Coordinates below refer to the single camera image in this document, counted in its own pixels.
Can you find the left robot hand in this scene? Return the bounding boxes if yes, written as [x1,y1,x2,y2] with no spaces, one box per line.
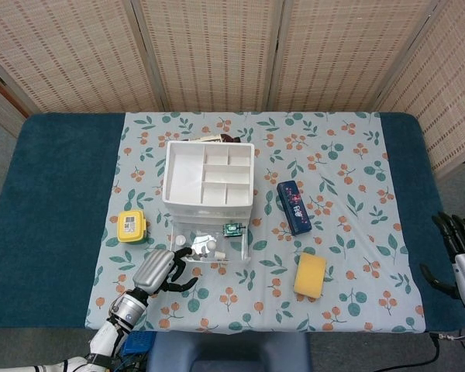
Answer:
[133,246,201,294]

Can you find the blue padded robot base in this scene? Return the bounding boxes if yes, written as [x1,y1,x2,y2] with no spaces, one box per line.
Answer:
[145,332,311,372]

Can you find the yellow small box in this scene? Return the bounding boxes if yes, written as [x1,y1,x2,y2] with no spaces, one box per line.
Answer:
[117,210,148,245]

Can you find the white drawer organizer box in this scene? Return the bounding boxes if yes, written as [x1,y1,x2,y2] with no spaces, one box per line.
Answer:
[161,140,256,233]

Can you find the blue plastic basket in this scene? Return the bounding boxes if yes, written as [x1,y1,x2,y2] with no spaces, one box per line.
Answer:
[122,329,156,356]

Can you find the teal velvet table cover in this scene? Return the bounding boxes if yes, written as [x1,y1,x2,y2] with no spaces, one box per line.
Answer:
[0,112,465,331]

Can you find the floral fruit print tablecloth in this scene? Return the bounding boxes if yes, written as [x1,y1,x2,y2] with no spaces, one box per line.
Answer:
[84,111,427,335]

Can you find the brown bottle white label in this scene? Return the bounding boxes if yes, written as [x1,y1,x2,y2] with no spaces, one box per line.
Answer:
[185,133,241,145]

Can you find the dark blue patterned case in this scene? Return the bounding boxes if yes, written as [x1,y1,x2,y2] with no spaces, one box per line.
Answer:
[277,180,312,236]

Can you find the yellow sponge green backing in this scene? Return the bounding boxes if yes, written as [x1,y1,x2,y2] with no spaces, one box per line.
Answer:
[293,251,328,300]

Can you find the woven bamboo folding screen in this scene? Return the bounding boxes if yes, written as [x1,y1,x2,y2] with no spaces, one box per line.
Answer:
[0,0,465,181]

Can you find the black cable with connector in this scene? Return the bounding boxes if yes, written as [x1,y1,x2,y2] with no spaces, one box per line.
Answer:
[429,332,465,372]

